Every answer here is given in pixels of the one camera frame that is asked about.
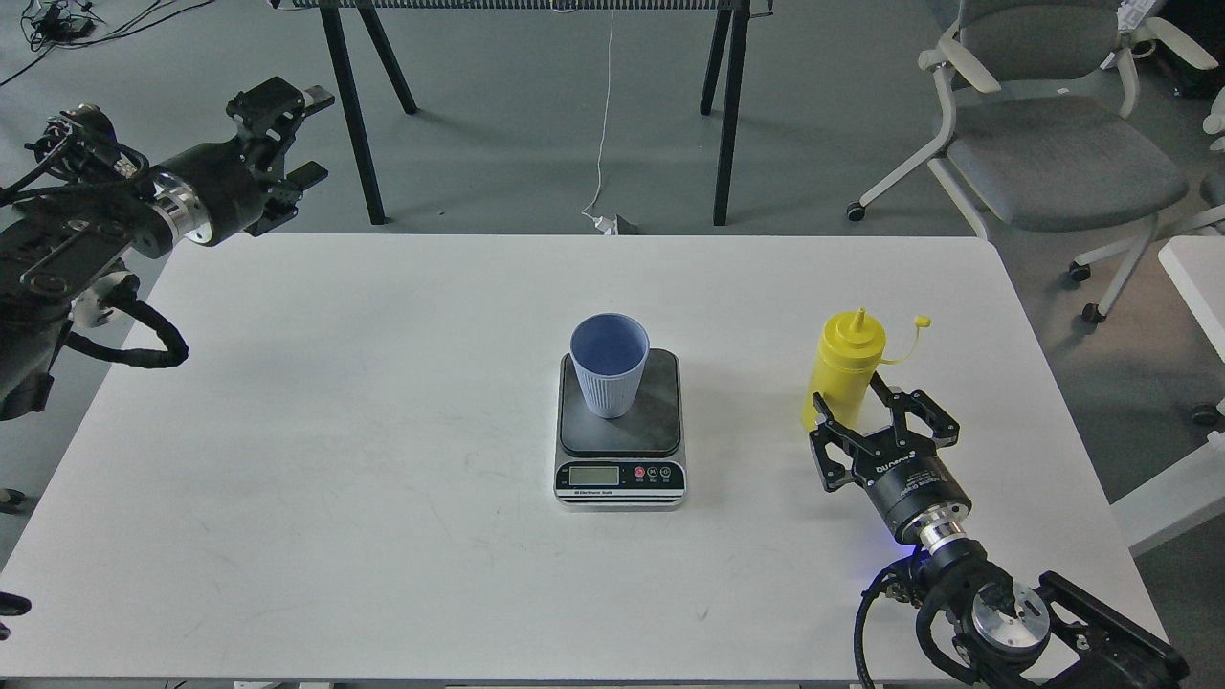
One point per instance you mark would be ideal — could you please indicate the yellow squeeze bottle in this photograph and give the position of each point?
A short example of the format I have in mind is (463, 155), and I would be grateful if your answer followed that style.
(851, 347)

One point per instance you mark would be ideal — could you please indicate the blue ribbed plastic cup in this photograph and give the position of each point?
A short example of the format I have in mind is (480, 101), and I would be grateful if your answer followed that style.
(609, 352)

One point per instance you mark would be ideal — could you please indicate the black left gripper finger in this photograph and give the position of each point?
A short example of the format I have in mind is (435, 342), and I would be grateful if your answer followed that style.
(268, 117)
(280, 203)

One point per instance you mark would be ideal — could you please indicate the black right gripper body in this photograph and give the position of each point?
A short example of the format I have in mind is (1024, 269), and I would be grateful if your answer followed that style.
(904, 483)

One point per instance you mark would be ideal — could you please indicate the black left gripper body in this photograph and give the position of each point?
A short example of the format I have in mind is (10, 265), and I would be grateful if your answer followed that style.
(215, 190)

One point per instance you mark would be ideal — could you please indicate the grey office chair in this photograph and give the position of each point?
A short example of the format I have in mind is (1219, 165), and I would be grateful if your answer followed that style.
(1061, 163)

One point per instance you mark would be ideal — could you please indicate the white power plug adapter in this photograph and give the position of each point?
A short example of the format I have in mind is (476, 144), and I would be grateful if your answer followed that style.
(615, 225)

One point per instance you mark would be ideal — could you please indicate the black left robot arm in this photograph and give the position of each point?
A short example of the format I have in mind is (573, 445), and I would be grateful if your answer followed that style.
(89, 200)

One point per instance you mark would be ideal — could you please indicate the digital kitchen scale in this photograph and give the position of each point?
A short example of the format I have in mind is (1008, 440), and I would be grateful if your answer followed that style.
(633, 462)

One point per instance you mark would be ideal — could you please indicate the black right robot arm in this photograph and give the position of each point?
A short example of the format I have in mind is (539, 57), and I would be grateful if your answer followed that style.
(974, 622)

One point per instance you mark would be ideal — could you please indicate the black metal table legs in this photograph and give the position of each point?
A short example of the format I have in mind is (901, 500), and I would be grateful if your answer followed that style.
(431, 91)

